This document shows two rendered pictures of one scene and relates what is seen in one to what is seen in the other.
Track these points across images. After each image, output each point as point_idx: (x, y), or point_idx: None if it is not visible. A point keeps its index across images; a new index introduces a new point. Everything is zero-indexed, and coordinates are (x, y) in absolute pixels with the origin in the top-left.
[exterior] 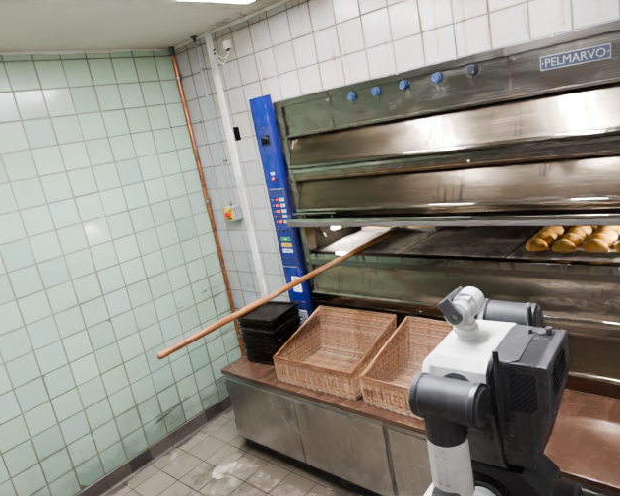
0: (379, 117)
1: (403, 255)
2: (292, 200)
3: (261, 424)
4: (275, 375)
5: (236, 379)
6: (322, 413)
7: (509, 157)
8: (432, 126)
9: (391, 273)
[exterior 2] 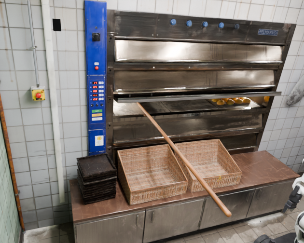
0: (185, 38)
1: (175, 113)
2: (107, 83)
3: (107, 240)
4: (121, 203)
5: (90, 221)
6: (167, 209)
7: (238, 67)
8: (211, 48)
9: (167, 123)
